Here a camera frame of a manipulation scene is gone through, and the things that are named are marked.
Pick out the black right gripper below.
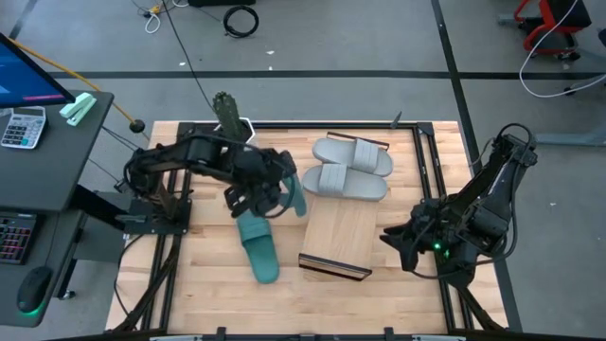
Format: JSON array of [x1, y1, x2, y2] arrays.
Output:
[[381, 198, 449, 274]]

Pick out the green rubber slide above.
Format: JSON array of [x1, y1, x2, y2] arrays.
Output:
[[235, 210, 280, 285], [278, 173, 308, 218]]

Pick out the wooden shelf black metal frame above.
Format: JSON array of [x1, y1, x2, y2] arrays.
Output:
[[297, 131, 392, 283]]

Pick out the grey rubber slide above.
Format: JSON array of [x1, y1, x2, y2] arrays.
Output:
[[301, 163, 388, 203], [312, 136, 394, 177]]

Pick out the green cactus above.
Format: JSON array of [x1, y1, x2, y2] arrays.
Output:
[[211, 91, 245, 142]]

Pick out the grey metal floor foot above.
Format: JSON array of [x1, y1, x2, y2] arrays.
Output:
[[532, 126, 606, 147]]

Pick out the mint green stapler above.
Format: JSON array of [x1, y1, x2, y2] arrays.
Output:
[[59, 92, 98, 127]]

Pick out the black desk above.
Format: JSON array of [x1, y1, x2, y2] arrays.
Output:
[[0, 89, 116, 329]]

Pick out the black computer mouse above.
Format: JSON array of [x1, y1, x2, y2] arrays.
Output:
[[16, 266, 54, 314]]

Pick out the black keyboard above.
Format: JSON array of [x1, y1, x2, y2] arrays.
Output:
[[0, 212, 38, 265]]

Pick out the grey calculator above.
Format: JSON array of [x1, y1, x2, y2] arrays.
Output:
[[0, 106, 47, 151]]

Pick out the computer monitor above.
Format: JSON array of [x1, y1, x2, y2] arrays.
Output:
[[0, 31, 76, 110]]

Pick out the red and black chair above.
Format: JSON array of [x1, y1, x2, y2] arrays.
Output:
[[514, 0, 593, 62]]

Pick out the black aluminium table frame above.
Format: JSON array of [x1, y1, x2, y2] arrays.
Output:
[[106, 120, 522, 341]]

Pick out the yellow cable with black end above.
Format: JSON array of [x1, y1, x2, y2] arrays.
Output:
[[8, 36, 147, 135]]

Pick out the coiled black cable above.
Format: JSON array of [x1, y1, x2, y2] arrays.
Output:
[[222, 4, 260, 40]]

